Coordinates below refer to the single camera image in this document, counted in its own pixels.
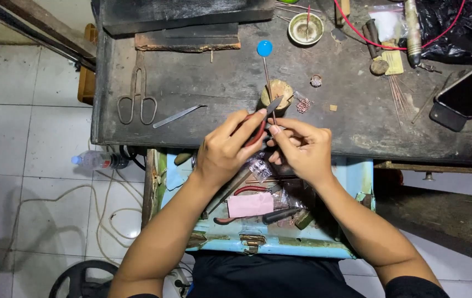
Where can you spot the person's right hand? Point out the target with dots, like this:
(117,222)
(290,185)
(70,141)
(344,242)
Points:
(310,153)

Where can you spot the person's left hand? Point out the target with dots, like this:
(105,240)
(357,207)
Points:
(219,153)

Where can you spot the thin rod with blue disc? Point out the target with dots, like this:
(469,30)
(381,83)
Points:
(264,48)

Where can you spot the crumpled clear plastic bag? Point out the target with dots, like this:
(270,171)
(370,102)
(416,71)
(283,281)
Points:
(260,167)

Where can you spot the long metal file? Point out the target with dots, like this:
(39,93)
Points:
(227,196)

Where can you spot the pile of small copper rings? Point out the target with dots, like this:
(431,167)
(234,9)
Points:
(303,105)

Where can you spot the small wooden cube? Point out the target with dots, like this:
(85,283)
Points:
(333,108)

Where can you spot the flat metal blade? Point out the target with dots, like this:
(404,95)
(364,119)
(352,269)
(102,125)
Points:
(176,116)

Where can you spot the pink paper slip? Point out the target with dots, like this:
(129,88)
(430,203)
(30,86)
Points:
(250,205)

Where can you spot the round wooden stump block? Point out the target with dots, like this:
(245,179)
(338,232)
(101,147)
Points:
(281,89)

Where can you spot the light blue metal drawer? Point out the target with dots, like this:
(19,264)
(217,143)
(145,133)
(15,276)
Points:
(343,231)

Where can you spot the large metal shears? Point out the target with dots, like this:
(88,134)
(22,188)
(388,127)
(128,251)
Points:
(138,82)

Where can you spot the round brown stone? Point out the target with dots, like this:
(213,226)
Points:
(379,67)

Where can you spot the charred brick slab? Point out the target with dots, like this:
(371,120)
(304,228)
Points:
(186,41)

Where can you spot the clear plastic bottle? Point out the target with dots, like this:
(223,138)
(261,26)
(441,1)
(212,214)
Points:
(95,160)

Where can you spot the dirty ceramic bowl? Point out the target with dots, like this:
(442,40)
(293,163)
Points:
(298,29)

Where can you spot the person's black shirt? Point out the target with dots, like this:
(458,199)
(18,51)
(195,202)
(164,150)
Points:
(269,275)

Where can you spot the thin red stick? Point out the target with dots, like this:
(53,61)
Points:
(308,18)

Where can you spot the white power strip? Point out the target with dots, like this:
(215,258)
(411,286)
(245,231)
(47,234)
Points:
(181,283)

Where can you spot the black charred block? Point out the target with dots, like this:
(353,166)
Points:
(186,12)

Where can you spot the dark wooden bench shelf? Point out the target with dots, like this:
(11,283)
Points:
(447,215)

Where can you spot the clear plastic pouch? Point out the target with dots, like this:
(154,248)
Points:
(387,22)

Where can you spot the wooden stool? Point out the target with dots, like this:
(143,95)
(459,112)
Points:
(87,78)

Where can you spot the metal rotary handpiece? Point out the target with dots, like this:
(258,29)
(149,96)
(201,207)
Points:
(412,33)

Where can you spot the black smartphone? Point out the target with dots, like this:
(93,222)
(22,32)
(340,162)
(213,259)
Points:
(467,93)

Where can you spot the black round wheel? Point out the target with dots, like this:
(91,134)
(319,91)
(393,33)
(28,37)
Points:
(78,279)

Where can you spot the black plastic bag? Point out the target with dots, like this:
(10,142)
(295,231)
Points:
(467,29)

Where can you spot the dark metal bar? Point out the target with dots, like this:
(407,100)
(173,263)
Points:
(33,33)

